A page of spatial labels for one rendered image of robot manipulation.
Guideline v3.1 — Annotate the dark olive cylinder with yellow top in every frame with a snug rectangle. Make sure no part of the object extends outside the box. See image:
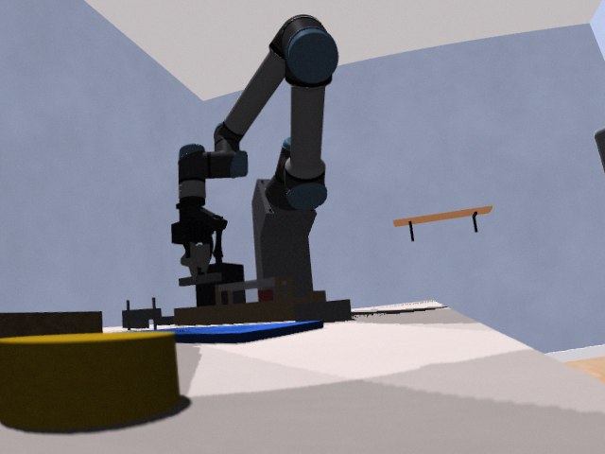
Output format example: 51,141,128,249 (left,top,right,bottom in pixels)
0,332,181,429

